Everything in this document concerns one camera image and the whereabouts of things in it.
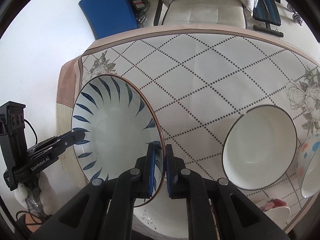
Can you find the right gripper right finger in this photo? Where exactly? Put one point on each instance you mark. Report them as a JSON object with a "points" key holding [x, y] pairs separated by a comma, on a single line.
{"points": [[175, 182]]}

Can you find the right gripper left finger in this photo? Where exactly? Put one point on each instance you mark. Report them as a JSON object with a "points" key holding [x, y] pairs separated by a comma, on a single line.
{"points": [[144, 181]]}

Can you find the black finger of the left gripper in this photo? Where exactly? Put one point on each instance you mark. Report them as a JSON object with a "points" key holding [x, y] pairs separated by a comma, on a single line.
{"points": [[70, 138]]}

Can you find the blue leaf pattern plate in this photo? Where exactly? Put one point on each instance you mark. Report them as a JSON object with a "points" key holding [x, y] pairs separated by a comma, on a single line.
{"points": [[119, 125]]}

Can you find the white plate grey flower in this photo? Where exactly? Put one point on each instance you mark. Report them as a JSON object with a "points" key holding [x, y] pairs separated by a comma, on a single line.
{"points": [[162, 218]]}

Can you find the white gloved left hand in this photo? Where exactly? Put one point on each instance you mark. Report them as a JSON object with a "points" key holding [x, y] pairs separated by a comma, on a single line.
{"points": [[37, 195]]}

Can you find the white bowl black rim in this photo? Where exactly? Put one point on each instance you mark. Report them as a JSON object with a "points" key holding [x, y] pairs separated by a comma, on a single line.
{"points": [[259, 147]]}

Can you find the patterned tablecloth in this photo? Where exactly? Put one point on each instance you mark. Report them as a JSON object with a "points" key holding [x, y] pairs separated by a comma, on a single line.
{"points": [[199, 79]]}

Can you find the small white bowl red pattern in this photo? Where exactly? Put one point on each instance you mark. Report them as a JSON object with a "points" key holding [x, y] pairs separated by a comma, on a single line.
{"points": [[276, 209]]}

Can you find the polka dot large bowl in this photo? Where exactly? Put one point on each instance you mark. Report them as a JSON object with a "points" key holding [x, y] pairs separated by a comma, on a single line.
{"points": [[307, 166]]}

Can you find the blue folder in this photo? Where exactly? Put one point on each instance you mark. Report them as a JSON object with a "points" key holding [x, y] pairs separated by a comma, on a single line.
{"points": [[108, 17]]}

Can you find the white cushioned chair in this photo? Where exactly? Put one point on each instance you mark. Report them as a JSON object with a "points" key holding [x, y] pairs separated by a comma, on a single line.
{"points": [[179, 12]]}

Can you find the metal dumbbell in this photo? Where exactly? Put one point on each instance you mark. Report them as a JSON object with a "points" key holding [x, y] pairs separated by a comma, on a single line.
{"points": [[296, 16]]}

